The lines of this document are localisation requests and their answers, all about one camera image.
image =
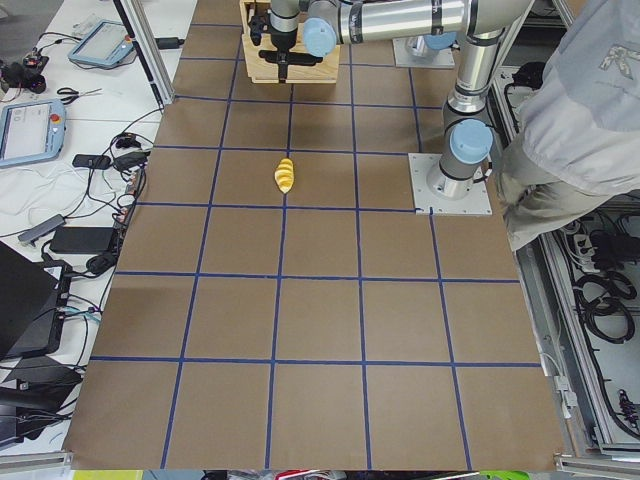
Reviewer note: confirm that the toy bread loaf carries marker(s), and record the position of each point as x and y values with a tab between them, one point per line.
284	175

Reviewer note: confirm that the black phone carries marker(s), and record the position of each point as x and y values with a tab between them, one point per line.
92	161

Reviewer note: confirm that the far teach pendant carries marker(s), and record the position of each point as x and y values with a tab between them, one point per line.
105	46

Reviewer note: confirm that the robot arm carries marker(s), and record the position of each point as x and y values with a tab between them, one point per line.
423	44
304	32

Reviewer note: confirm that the near teach pendant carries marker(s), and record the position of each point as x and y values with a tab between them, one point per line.
32	132

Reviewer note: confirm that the black laptop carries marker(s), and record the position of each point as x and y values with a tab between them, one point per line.
33	295

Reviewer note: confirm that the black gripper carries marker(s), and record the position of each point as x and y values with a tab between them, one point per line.
282	42

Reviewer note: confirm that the black power adapter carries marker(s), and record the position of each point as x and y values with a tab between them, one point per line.
81	240

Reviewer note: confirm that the black drawer handle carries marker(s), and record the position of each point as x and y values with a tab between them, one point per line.
295	58

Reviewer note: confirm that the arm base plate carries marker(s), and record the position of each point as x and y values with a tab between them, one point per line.
433	60
436	194

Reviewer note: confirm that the wooden drawer cabinet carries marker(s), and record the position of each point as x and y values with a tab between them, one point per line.
248	8

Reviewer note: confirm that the person in grey clothes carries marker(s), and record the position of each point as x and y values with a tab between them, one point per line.
578	146

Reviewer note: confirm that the scissors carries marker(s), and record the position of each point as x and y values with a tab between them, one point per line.
69	95

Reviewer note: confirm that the aluminium frame post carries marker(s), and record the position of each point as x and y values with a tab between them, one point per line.
134	19

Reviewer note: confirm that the teach pendant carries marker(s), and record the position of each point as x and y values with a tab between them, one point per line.
105	46
32	132

